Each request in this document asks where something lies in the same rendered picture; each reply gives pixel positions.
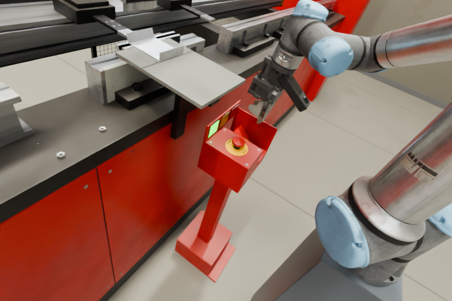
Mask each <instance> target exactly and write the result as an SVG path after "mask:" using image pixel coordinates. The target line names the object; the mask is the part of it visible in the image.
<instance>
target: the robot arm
mask: <svg viewBox="0 0 452 301"><path fill-rule="evenodd" d="M327 16H328V10H327V9H326V8H325V7H324V6H323V5H320V4H319V3H316V2H315V1H311V0H300V1H299V2H298V4H297V5H296V7H295V9H294V11H293V13H292V14H291V17H290V19H289V21H288V24H287V26H286V28H285V30H284V32H283V33H282V36H281V38H280V40H279V42H278V44H277V46H276V49H275V51H274V53H273V54H269V55H268V56H265V58H264V60H263V61H264V64H263V66H262V69H261V71H259V72H257V73H256V75H255V77H254V79H253V81H252V83H251V85H250V88H249V89H248V93H250V94H251V95H253V97H255V98H256V99H261V101H260V100H255V101H254V104H253V105H252V104H250V105H249V107H248V108H249V110H250V111H251V112H252V113H253V115H255V117H257V122H256V123H257V124H260V123H262V122H263V121H264V120H265V119H266V117H267V115H268V114H269V113H270V111H271V109H272V108H273V106H274V105H275V103H276V101H277V100H278V99H279V97H280V96H281V95H282V93H283V91H284V90H285V91H286V92H287V94H288V95H289V97H290V98H291V100H292V101H293V103H294V104H295V106H296V107H297V109H298V110H299V111H300V112H302V111H304V110H306V109H307V108H308V107H309V104H310V101H309V99H308V98H307V96H306V94H305V93H304V92H303V90H302V88H301V87H300V86H299V84H298V82H297V81H296V79H295V78H294V76H293V74H294V72H295V71H296V69H298V67H299V65H300V64H301V61H302V60H303V58H304V57H305V58H306V59H307V60H308V61H309V63H310V65H311V66H312V67H313V68H314V69H315V70H316V71H317V72H318V73H319V74H321V75H322V76H324V77H333V76H334V75H339V74H341V73H343V72H344V71H345V70H350V71H364V72H366V73H380V72H384V71H386V70H388V69H391V68H397V67H406V66H412V65H422V64H428V63H433V62H443V61H448V60H452V15H448V16H445V17H440V18H437V19H433V20H430V21H426V22H422V23H420V24H416V25H413V26H408V27H405V28H401V29H398V30H394V31H390V32H387V33H384V34H379V35H376V36H371V37H364V36H357V35H351V34H343V33H338V32H334V31H332V30H331V29H330V28H329V27H328V26H327V25H326V24H325V23H324V22H325V21H326V18H327ZM315 226H316V229H317V233H318V236H319V239H320V241H321V242H322V245H323V246H324V248H325V250H326V251H327V252H328V254H329V255H330V257H331V258H332V259H333V260H335V261H337V262H338V263H339V264H340V265H342V266H344V267H347V268H349V270H350V271H351V272H352V273H353V274H355V275H356V276H357V277H358V278H359V279H361V280H363V281H364V282H366V283H368V284H370V285H372V286H377V287H385V286H389V285H391V284H393V283H394V282H396V281H398V280H399V278H400V277H401V275H402V274H403V272H404V270H405V268H406V266H407V265H408V263H409V262H410V261H411V260H413V259H415V258H417V257H419V256H421V255H422V254H424V253H426V252H427V251H429V250H431V249H433V248H434V247H436V246H438V245H440V244H441V243H443V242H445V241H446V240H448V239H450V238H452V102H451V103H450V104H449V105H448V106H447V107H446V108H445V109H444V110H443V111H442V112H441V113H439V114H438V115H437V116H436V117H435V118H434V119H433V120H432V121H431V122H430V123H429V124H428V125H427V126H426V127H425V128H424V129H423V130H421V131H420V132H419V133H418V134H417V135H416V136H415V137H414V138H413V139H412V140H411V141H410V142H409V143H408V144H407V145H406V146H405V147H404V148H403V149H402V150H401V151H400V152H399V153H398V154H397V155H396V156H395V157H394V158H393V159H392V160H391V161H390V162H389V163H388V164H386V165H385V166H384V167H383V168H382V169H381V170H380V171H379V172H378V173H377V174H376V175H375V176H373V175H363V176H361V177H359V178H358V179H356V180H355V181H354V182H353V183H352V184H351V185H350V186H349V187H348V188H347V189H346V190H345V191H344V192H343V193H342V194H340V195H339V196H328V197H326V198H324V199H322V200H320V201H319V203H318V204H317V207H316V209H315Z"/></svg>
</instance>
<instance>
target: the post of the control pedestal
mask: <svg viewBox="0 0 452 301"><path fill-rule="evenodd" d="M231 190H232V189H230V188H228V187H227V186H226V185H224V184H222V183H221V182H220V181H218V180H216V179H215V183H214V186H213V189H212V192H211V195H210V198H209V201H208V204H207V206H206V210H205V213H204V216H203V219H202V222H201V225H200V228H199V231H198V234H197V236H198V237H199V238H200V239H202V240H203V241H204V242H205V243H208V241H209V240H210V238H211V237H212V236H213V234H214V232H215V229H216V227H217V225H218V222H219V219H220V217H221V215H222V213H223V210H224V207H225V205H226V203H227V200H228V198H229V195H230V193H231Z"/></svg>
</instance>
